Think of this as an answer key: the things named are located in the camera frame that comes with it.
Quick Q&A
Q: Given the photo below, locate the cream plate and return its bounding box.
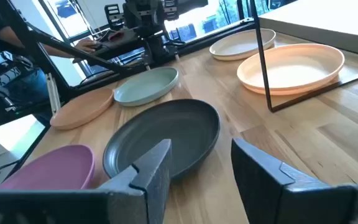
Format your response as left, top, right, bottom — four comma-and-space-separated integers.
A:
209, 28, 277, 62

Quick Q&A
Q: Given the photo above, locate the purple plate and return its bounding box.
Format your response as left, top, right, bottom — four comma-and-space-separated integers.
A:
0, 144, 96, 190

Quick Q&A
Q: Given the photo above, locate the person's hand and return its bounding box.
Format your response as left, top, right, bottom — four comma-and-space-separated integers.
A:
74, 38, 101, 54

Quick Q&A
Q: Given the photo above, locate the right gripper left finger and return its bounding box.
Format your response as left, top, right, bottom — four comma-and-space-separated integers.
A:
97, 138, 173, 224

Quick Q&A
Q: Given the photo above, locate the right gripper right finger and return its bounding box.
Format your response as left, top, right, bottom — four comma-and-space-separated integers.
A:
230, 138, 356, 224

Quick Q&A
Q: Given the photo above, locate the sage green plate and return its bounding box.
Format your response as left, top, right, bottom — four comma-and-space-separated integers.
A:
113, 67, 179, 108

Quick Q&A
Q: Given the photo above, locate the dark green plate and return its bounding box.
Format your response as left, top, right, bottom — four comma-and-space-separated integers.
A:
103, 98, 221, 181

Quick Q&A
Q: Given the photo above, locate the peach plate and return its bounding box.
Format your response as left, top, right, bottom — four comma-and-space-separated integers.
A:
237, 43, 346, 96

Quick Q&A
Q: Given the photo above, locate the terracotta plate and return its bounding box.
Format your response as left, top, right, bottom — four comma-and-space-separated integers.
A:
50, 88, 114, 131

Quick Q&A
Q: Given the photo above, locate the silver metal bracket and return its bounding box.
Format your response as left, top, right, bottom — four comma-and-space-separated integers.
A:
46, 72, 62, 116

